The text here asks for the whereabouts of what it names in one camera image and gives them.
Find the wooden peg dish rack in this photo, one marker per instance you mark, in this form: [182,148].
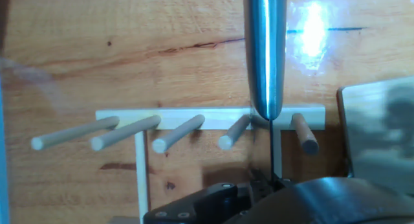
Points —
[210,118]

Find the steel cleaver knife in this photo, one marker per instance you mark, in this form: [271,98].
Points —
[265,55]

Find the large glossy wooden board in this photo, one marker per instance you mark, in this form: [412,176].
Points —
[97,39]

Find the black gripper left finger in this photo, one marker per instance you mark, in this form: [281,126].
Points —
[200,204]

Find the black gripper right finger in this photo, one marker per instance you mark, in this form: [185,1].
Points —
[323,204]

